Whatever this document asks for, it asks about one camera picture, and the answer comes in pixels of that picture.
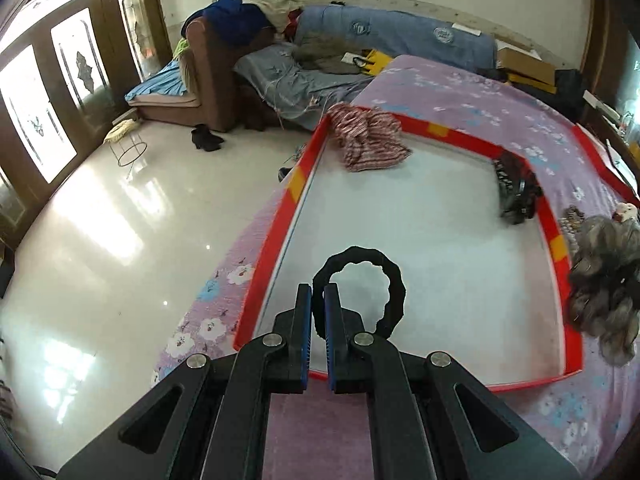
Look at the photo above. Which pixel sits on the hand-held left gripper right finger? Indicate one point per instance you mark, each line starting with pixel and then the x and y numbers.
pixel 330 320

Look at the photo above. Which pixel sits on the red plaid scrunchie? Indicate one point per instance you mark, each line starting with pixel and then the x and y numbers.
pixel 370 140

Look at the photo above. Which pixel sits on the yellow bag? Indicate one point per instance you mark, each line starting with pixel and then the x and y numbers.
pixel 375 62

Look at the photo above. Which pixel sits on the cardboard box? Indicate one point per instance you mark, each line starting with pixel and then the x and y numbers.
pixel 525 62

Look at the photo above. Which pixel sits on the red-edged white board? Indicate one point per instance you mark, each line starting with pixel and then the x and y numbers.
pixel 597 152

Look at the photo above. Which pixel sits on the blue clothing pile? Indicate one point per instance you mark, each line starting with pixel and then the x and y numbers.
pixel 235 20

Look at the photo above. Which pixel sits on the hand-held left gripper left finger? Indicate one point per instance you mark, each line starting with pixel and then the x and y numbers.
pixel 303 320

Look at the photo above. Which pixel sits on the grey furry hair accessory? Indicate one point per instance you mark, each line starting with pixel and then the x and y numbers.
pixel 605 270

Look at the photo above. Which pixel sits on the beige clothing pile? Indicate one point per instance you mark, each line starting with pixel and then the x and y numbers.
pixel 280 10

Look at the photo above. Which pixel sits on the red-edged white tray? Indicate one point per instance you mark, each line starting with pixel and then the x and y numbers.
pixel 425 260

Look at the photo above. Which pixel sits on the black feather headband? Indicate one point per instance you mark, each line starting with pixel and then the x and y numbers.
pixel 515 185

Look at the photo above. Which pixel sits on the brown sofa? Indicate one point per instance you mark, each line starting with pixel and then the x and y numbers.
pixel 215 80

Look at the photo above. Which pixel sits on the brown jacket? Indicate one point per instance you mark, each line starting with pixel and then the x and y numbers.
pixel 325 55

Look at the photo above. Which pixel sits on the purple floral blanket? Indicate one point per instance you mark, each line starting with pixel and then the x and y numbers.
pixel 475 95

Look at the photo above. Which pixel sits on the light blue cloth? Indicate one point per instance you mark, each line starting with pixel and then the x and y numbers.
pixel 160 82

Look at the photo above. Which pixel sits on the black bag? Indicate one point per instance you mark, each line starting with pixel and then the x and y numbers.
pixel 570 90

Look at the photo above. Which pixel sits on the small beaded hair accessory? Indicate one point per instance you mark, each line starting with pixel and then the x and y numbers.
pixel 575 217

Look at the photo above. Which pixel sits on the wooden glass door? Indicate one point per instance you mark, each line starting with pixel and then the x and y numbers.
pixel 110 25

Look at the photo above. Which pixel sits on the blue quilt with round logos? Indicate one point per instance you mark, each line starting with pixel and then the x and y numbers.
pixel 400 35

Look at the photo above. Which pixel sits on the black shoe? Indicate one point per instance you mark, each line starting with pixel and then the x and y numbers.
pixel 205 137

